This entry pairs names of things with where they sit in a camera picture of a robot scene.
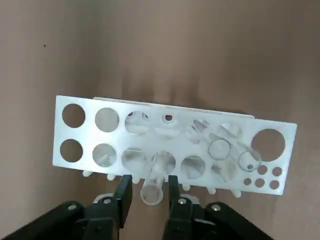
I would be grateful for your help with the white test tube rack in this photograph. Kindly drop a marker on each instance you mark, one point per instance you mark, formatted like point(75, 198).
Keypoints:
point(88, 135)

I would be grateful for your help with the clear glass test tube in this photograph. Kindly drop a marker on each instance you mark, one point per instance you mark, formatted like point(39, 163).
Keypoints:
point(156, 172)
point(226, 140)
point(243, 152)

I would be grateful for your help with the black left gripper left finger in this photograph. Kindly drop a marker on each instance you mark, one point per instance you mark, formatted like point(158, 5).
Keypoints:
point(105, 220)

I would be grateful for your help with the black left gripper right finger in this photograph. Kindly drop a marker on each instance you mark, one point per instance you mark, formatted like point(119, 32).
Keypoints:
point(182, 220)

